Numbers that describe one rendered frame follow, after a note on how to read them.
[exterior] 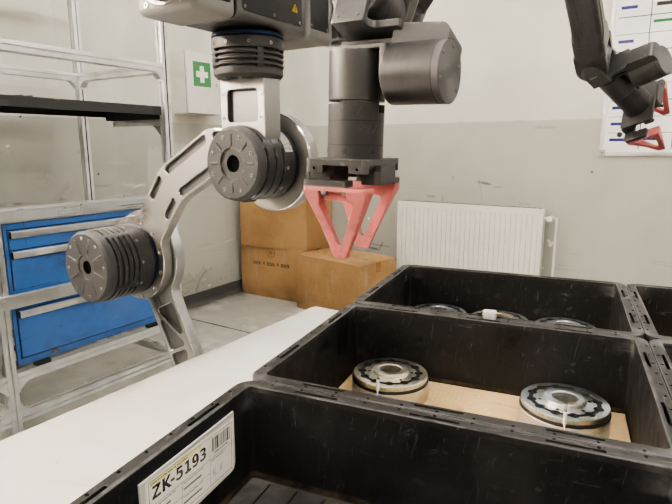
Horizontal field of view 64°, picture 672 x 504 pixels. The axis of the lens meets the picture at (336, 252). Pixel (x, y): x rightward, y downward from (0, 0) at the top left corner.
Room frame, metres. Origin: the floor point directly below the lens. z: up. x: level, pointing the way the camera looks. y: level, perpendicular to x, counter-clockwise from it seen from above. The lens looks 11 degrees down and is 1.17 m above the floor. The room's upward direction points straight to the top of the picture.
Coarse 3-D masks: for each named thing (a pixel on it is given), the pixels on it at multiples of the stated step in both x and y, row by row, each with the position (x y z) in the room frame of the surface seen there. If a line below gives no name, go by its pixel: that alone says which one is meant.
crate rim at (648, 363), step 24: (384, 312) 0.77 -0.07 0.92; (408, 312) 0.75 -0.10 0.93; (432, 312) 0.75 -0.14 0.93; (312, 336) 0.65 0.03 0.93; (576, 336) 0.67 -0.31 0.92; (600, 336) 0.65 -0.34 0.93; (624, 336) 0.65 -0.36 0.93; (288, 360) 0.58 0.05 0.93; (648, 360) 0.58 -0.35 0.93; (288, 384) 0.51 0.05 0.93; (312, 384) 0.51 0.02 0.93; (648, 384) 0.52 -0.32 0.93; (408, 408) 0.46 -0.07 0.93; (432, 408) 0.46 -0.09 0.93; (552, 432) 0.42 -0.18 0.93; (576, 432) 0.42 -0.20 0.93
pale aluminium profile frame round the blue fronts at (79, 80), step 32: (160, 32) 2.62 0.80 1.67; (0, 64) 2.65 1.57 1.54; (96, 64) 2.38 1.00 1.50; (128, 64) 2.47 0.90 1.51; (160, 64) 2.61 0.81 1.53; (160, 96) 2.64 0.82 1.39; (0, 256) 1.95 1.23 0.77; (0, 288) 1.95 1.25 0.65; (64, 288) 2.12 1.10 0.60; (0, 320) 1.93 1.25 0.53; (0, 352) 1.94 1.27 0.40; (96, 352) 2.24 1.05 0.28; (0, 384) 1.91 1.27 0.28; (96, 384) 2.23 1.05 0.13; (0, 416) 1.91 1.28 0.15; (32, 416) 1.99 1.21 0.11
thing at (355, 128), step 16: (336, 112) 0.55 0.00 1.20; (352, 112) 0.54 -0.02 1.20; (368, 112) 0.54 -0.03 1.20; (384, 112) 0.56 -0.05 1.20; (336, 128) 0.55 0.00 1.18; (352, 128) 0.54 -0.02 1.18; (368, 128) 0.54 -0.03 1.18; (336, 144) 0.55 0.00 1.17; (352, 144) 0.54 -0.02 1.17; (368, 144) 0.54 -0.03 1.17; (320, 160) 0.53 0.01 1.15; (336, 160) 0.52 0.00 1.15; (352, 160) 0.51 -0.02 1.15; (368, 160) 0.51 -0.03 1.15; (384, 160) 0.55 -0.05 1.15; (352, 176) 0.56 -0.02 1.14
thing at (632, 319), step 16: (400, 272) 1.00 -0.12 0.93; (464, 272) 1.02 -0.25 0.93; (480, 272) 1.01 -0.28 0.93; (496, 272) 1.00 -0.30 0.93; (624, 288) 0.88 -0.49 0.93; (384, 304) 0.79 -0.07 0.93; (624, 304) 0.79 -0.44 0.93; (512, 320) 0.71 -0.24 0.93; (528, 320) 0.71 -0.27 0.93; (640, 336) 0.66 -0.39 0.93
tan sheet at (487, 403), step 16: (432, 384) 0.73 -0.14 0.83; (448, 384) 0.73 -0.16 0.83; (432, 400) 0.68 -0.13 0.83; (448, 400) 0.68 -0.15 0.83; (464, 400) 0.68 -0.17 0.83; (480, 400) 0.68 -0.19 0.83; (496, 400) 0.68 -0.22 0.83; (512, 400) 0.68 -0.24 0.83; (496, 416) 0.63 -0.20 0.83; (512, 416) 0.63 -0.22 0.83; (624, 416) 0.63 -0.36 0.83; (624, 432) 0.59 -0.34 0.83
